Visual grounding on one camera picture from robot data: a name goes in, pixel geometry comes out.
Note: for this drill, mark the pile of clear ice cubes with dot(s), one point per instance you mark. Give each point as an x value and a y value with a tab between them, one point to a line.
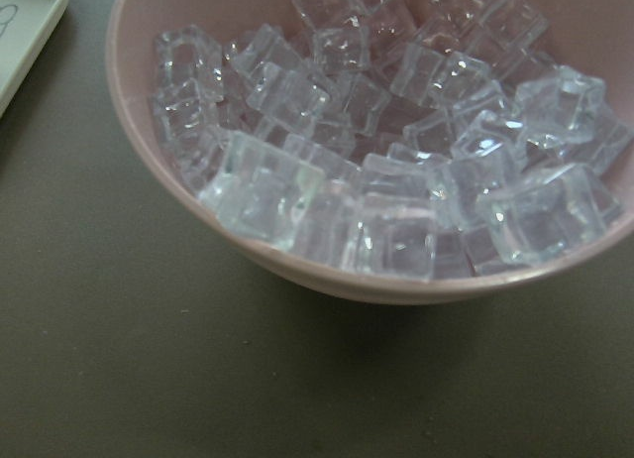
382	147

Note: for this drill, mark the pink bowl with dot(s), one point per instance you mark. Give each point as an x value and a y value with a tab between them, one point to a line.
593	32

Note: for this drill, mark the cream serving tray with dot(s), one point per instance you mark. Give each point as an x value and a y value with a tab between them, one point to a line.
26	26

